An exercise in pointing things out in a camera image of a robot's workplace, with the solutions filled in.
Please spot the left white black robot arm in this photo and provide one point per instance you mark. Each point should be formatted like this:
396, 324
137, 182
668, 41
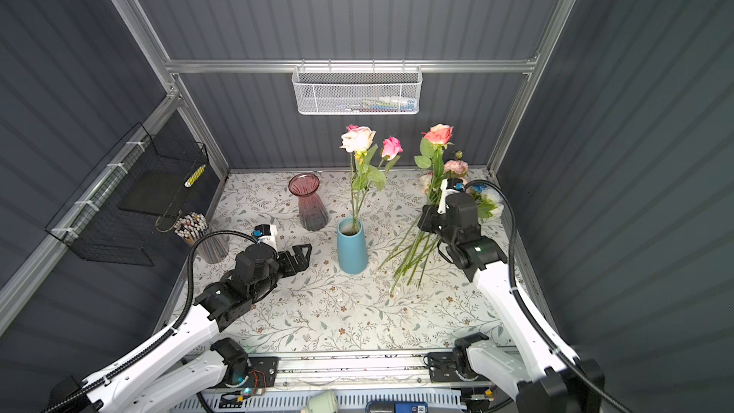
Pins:
191, 354

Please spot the pens in white basket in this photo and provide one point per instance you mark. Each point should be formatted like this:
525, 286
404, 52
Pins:
394, 104

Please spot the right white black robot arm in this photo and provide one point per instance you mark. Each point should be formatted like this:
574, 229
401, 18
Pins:
547, 375

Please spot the white blue flower stem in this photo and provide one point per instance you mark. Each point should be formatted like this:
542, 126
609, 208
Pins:
489, 202

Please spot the pink peony flower bunch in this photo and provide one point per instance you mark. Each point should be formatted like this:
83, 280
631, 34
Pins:
416, 247

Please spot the pink ribbed glass vase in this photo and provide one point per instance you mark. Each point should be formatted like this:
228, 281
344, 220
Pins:
311, 210

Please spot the cream peach rose stem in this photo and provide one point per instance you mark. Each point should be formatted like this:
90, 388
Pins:
359, 143

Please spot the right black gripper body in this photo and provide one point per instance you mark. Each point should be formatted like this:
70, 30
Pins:
434, 221

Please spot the teal ceramic vase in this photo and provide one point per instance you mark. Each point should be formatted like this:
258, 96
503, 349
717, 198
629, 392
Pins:
352, 249

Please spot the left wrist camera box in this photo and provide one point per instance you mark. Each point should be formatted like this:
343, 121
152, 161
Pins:
266, 234

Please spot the coral pink rose stem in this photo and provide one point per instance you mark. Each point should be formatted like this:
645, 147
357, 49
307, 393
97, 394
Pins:
432, 146

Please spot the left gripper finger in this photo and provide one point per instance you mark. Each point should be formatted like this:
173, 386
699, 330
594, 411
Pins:
304, 252
289, 263

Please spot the black wire wall basket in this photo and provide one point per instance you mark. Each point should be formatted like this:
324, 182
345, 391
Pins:
127, 214

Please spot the white wire mesh basket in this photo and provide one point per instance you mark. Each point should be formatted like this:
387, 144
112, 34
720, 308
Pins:
323, 93

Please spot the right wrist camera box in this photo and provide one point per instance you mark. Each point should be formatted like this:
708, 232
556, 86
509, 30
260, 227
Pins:
449, 186

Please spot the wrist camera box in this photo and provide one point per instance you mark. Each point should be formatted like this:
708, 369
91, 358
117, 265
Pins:
449, 186
266, 234

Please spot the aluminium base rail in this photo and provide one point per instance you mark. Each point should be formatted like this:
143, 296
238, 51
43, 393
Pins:
362, 370

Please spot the hot pink rose stem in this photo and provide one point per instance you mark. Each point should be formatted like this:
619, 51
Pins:
384, 160

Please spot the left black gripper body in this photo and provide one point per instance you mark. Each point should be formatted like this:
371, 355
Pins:
287, 262

